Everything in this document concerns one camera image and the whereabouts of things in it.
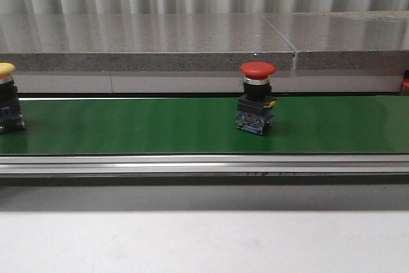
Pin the red mushroom push button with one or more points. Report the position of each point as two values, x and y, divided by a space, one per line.
254 108

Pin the green conveyor belt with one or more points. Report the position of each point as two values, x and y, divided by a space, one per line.
347 124

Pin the right grey stone slab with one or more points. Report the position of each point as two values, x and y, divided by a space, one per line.
346 41

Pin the grey stone slab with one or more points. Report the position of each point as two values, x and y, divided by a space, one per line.
346 41
140 42

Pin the white base panel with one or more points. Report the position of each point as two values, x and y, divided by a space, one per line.
202 82

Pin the left grey stone slab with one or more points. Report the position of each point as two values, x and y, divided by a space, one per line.
140 42

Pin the yellow mushroom push button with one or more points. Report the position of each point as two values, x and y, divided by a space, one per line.
11 114

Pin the aluminium conveyor frame rail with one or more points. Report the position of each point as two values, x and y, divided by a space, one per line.
83 166

